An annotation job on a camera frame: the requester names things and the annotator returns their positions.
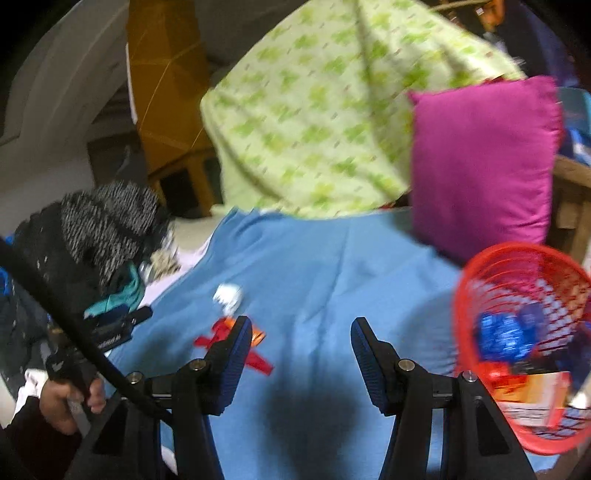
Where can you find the wooden bench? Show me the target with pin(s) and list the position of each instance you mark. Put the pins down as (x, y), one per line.
(570, 175)

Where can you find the red plastic bag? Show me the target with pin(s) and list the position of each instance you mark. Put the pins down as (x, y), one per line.
(501, 374)

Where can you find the teal garment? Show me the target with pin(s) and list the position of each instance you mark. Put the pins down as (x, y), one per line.
(117, 300)

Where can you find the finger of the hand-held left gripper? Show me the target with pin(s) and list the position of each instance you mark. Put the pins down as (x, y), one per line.
(141, 316)

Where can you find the person's left forearm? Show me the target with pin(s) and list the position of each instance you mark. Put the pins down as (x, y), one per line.
(32, 447)

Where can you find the small cardboard box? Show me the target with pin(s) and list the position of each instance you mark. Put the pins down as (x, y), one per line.
(540, 392)

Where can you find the person's left hand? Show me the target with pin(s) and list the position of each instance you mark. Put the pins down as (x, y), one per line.
(60, 406)

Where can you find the green floral quilt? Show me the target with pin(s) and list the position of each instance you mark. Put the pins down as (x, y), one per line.
(323, 115)

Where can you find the red satin ribbon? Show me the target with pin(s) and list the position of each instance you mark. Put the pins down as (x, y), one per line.
(221, 334)

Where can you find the blue blanket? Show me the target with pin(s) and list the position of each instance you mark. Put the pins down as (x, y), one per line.
(323, 277)

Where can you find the blue plastic bag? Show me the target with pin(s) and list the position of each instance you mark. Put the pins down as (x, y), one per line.
(498, 337)

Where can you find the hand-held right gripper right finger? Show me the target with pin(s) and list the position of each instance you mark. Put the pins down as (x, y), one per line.
(369, 364)

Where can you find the red mesh basket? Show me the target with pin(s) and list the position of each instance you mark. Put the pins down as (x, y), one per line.
(461, 295)

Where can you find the magenta pillow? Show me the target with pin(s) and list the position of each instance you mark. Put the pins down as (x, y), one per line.
(480, 170)

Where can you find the black jacket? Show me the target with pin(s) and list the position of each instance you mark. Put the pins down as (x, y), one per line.
(41, 254)

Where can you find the orange wooden wardrobe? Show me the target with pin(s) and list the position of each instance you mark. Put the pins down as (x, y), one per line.
(161, 69)

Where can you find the beige patterned cloth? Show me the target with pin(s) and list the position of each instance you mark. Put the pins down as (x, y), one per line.
(164, 263)

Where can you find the white tissue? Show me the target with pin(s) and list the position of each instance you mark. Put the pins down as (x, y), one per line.
(229, 295)

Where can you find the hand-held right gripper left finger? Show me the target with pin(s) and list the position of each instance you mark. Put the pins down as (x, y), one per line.
(231, 364)

